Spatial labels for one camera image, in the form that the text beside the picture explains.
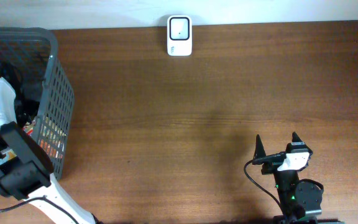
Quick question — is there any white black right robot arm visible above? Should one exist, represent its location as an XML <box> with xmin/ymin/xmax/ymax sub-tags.
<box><xmin>251</xmin><ymin>133</ymin><xmax>324</xmax><ymax>223</ymax></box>

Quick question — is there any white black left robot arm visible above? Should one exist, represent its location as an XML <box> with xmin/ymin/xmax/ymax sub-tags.
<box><xmin>0</xmin><ymin>61</ymin><xmax>99</xmax><ymax>223</ymax></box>

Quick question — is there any white barcode scanner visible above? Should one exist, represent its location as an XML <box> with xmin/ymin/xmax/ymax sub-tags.
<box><xmin>167</xmin><ymin>15</ymin><xmax>193</xmax><ymax>57</ymax></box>

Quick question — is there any grey plastic mesh basket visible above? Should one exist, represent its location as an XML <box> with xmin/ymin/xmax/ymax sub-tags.
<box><xmin>0</xmin><ymin>28</ymin><xmax>75</xmax><ymax>179</ymax></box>

